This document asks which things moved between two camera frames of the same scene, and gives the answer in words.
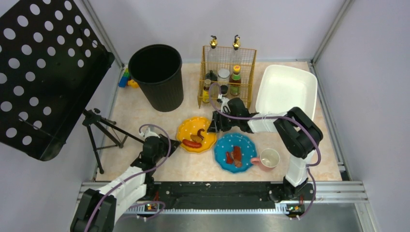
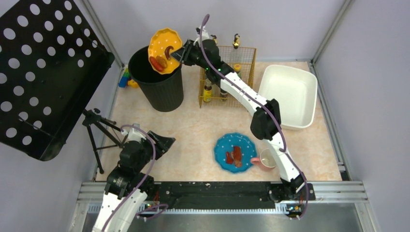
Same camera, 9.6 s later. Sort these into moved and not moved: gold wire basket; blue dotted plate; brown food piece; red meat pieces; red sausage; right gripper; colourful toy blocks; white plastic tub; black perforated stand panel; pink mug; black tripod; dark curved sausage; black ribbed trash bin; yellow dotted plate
Moved: dark curved sausage; right gripper; brown food piece; red sausage; yellow dotted plate
Not moved: pink mug; blue dotted plate; colourful toy blocks; black perforated stand panel; red meat pieces; black ribbed trash bin; gold wire basket; black tripod; white plastic tub
